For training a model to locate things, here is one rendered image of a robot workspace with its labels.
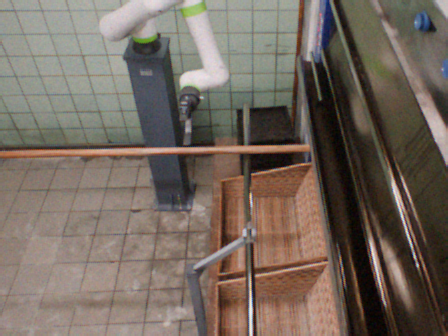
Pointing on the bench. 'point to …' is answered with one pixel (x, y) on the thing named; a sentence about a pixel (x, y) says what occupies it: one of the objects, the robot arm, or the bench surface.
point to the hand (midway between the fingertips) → (185, 131)
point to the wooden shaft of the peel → (153, 151)
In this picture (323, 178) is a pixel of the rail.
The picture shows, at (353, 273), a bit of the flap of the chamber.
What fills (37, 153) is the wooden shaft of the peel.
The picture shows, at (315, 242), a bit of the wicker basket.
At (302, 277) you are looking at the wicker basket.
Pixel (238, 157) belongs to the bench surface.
